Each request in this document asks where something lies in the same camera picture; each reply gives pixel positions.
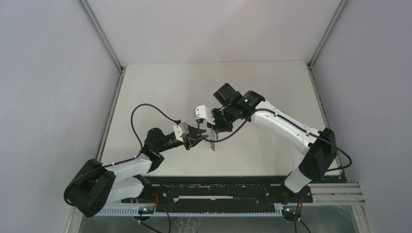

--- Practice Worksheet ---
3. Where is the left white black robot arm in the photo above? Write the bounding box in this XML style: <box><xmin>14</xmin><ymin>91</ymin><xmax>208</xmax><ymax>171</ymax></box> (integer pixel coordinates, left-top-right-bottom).
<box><xmin>64</xmin><ymin>122</ymin><xmax>207</xmax><ymax>217</ymax></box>

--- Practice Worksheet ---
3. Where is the small circuit board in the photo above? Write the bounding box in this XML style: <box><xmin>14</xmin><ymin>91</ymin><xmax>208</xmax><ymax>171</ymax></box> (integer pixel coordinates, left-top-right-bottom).
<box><xmin>282</xmin><ymin>208</ymin><xmax>302</xmax><ymax>217</ymax></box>
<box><xmin>137</xmin><ymin>207</ymin><xmax>155</xmax><ymax>215</ymax></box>

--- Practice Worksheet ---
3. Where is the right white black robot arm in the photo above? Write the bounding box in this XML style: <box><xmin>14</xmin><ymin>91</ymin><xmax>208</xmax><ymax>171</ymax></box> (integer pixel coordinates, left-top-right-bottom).
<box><xmin>193</xmin><ymin>83</ymin><xmax>338</xmax><ymax>202</ymax></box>

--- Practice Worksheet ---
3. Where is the right small circuit board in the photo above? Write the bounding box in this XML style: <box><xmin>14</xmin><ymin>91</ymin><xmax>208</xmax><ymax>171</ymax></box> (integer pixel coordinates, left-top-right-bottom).
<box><xmin>282</xmin><ymin>208</ymin><xmax>302</xmax><ymax>217</ymax></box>

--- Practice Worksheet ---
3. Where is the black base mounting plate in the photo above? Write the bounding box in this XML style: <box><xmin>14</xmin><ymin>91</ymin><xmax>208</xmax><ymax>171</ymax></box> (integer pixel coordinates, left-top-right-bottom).
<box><xmin>120</xmin><ymin>172</ymin><xmax>313</xmax><ymax>214</ymax></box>

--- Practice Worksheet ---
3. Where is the black camera cable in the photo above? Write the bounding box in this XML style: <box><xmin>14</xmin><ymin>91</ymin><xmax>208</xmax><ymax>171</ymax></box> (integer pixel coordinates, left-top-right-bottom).
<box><xmin>130</xmin><ymin>103</ymin><xmax>181</xmax><ymax>150</ymax></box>
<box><xmin>199</xmin><ymin>108</ymin><xmax>353</xmax><ymax>174</ymax></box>

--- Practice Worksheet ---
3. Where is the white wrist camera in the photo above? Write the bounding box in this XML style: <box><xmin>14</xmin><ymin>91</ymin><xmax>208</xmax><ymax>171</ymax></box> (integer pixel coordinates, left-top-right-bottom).
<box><xmin>173</xmin><ymin>122</ymin><xmax>189</xmax><ymax>141</ymax></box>
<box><xmin>193</xmin><ymin>105</ymin><xmax>215</xmax><ymax>125</ymax></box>

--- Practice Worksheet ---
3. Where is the left black camera cable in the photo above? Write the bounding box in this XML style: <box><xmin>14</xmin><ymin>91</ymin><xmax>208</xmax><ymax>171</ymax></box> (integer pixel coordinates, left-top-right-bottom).
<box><xmin>130</xmin><ymin>103</ymin><xmax>181</xmax><ymax>150</ymax></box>

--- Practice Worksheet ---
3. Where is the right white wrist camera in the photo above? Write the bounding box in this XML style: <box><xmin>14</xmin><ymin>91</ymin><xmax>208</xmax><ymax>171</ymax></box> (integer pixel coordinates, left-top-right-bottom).
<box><xmin>193</xmin><ymin>105</ymin><xmax>215</xmax><ymax>125</ymax></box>

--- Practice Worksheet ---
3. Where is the left small circuit board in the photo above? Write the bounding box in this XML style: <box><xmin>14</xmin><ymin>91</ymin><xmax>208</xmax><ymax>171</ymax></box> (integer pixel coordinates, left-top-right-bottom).
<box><xmin>137</xmin><ymin>207</ymin><xmax>155</xmax><ymax>215</ymax></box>

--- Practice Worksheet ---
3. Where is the white slotted cable duct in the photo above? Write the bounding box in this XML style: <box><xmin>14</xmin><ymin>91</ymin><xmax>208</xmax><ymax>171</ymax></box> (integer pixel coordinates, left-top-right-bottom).
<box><xmin>95</xmin><ymin>205</ymin><xmax>284</xmax><ymax>217</ymax></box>

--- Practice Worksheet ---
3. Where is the right black camera cable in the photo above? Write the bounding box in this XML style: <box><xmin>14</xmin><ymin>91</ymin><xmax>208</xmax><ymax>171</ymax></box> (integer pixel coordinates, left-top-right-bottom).
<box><xmin>199</xmin><ymin>108</ymin><xmax>353</xmax><ymax>174</ymax></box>

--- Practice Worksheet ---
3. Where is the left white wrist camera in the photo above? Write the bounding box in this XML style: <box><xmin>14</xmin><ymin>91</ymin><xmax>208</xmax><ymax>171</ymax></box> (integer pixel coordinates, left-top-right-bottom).
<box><xmin>173</xmin><ymin>122</ymin><xmax>189</xmax><ymax>141</ymax></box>

